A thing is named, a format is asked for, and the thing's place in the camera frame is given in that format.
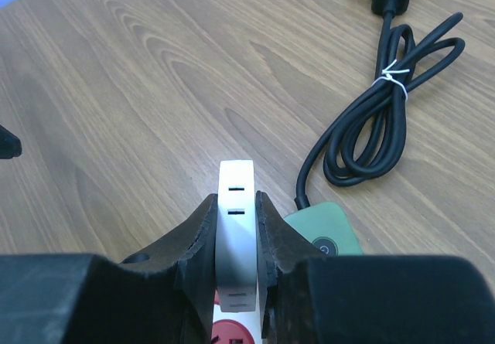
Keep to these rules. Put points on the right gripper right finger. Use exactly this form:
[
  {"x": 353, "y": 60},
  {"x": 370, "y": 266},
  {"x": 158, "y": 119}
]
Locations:
[{"x": 307, "y": 296}]

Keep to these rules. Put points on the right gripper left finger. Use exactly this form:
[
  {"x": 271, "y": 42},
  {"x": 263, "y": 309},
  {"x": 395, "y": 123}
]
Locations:
[{"x": 160, "y": 294}]

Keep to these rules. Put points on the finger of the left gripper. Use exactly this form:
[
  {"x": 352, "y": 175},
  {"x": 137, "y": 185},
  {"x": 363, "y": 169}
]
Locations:
[{"x": 10, "y": 145}]

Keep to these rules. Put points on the white red power strip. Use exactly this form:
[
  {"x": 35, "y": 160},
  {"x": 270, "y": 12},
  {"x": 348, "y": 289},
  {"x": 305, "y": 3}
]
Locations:
[{"x": 240, "y": 327}]

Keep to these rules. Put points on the green power strip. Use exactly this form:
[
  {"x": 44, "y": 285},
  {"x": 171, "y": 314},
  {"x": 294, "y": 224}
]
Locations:
[{"x": 327, "y": 228}]

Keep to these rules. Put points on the white rounded charger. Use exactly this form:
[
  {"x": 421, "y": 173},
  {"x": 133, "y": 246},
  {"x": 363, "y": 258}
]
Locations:
[{"x": 236, "y": 261}]

